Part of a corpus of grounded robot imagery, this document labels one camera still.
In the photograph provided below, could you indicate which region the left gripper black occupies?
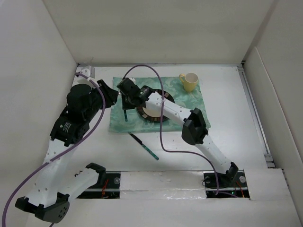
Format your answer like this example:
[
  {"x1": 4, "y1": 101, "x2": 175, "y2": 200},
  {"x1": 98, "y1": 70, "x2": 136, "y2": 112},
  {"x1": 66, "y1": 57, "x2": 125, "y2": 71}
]
[{"x1": 84, "y1": 80, "x2": 118, "y2": 122}]

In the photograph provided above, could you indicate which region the fork with green handle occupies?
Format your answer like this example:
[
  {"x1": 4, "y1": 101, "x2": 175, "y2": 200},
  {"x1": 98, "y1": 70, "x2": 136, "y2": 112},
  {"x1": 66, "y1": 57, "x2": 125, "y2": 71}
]
[{"x1": 121, "y1": 94, "x2": 128, "y2": 122}]

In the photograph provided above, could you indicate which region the green patterned cloth placemat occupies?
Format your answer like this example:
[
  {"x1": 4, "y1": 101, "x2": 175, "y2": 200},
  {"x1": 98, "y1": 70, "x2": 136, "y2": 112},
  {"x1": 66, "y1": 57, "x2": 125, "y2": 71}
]
[{"x1": 109, "y1": 77, "x2": 211, "y2": 133}]

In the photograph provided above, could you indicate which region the dark rimmed dinner plate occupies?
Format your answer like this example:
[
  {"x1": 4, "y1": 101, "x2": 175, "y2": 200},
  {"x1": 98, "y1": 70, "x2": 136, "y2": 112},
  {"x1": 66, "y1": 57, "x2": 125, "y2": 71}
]
[{"x1": 136, "y1": 91, "x2": 175, "y2": 123}]

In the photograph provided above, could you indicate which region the knife with green handle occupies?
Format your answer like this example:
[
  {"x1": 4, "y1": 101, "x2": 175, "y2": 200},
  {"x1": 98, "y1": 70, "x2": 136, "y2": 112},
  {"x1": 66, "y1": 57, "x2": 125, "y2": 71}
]
[{"x1": 128, "y1": 132, "x2": 159, "y2": 160}]

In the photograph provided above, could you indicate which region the yellow mug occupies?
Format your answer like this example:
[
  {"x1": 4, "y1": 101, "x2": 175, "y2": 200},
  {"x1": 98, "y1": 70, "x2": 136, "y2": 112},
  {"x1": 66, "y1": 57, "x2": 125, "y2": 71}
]
[{"x1": 179, "y1": 73, "x2": 199, "y2": 92}]

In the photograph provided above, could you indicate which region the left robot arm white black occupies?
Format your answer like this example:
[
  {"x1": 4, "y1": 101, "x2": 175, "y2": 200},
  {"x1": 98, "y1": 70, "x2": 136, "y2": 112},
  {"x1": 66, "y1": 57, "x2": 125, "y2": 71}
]
[{"x1": 15, "y1": 79, "x2": 118, "y2": 225}]

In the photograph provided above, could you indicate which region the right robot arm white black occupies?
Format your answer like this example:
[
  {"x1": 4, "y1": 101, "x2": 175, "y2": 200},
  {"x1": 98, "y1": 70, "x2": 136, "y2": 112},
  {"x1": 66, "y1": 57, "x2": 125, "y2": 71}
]
[{"x1": 117, "y1": 78, "x2": 239, "y2": 188}]

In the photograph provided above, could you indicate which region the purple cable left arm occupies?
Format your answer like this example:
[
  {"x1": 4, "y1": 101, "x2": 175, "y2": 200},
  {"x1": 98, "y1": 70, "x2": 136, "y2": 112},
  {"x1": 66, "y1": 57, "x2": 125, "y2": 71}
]
[{"x1": 1, "y1": 73, "x2": 107, "y2": 227}]

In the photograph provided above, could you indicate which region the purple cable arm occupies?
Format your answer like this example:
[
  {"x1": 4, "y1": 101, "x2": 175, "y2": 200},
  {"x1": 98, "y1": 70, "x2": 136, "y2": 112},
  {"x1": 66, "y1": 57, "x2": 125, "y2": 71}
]
[
  {"x1": 122, "y1": 64, "x2": 237, "y2": 197},
  {"x1": 1, "y1": 73, "x2": 107, "y2": 227}
]

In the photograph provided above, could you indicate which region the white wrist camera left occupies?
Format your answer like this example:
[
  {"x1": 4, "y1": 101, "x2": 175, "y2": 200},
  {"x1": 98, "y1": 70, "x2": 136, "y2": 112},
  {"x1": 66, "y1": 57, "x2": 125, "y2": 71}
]
[{"x1": 78, "y1": 65, "x2": 95, "y2": 79}]

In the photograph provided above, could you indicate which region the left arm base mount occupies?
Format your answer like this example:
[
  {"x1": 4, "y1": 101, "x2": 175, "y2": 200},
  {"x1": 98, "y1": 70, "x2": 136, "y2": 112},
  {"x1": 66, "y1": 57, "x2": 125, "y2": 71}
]
[{"x1": 77, "y1": 172, "x2": 121, "y2": 199}]

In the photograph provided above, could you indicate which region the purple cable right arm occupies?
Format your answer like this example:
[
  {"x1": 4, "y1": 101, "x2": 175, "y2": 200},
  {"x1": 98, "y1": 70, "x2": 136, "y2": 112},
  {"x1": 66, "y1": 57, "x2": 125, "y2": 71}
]
[{"x1": 122, "y1": 64, "x2": 237, "y2": 197}]

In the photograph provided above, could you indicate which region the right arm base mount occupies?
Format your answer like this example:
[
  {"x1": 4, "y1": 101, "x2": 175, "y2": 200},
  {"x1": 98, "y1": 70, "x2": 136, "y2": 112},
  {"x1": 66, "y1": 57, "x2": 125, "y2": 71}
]
[{"x1": 202, "y1": 170, "x2": 250, "y2": 199}]

